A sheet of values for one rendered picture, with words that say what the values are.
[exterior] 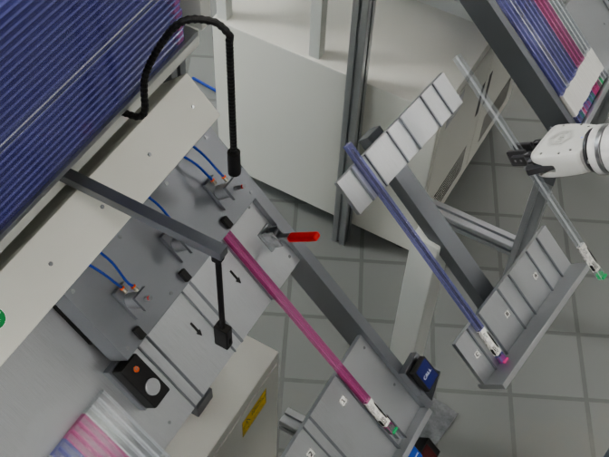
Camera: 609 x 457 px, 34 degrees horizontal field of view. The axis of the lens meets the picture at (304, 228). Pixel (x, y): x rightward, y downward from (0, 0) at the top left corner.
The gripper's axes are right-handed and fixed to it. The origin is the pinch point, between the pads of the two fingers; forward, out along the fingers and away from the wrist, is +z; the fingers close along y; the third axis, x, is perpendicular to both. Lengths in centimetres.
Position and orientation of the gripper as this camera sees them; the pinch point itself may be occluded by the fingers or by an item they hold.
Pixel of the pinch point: (522, 153)
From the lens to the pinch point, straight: 181.0
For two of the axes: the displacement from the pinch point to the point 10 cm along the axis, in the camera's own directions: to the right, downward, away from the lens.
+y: -6.0, 6.3, -5.0
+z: -6.5, -0.1, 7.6
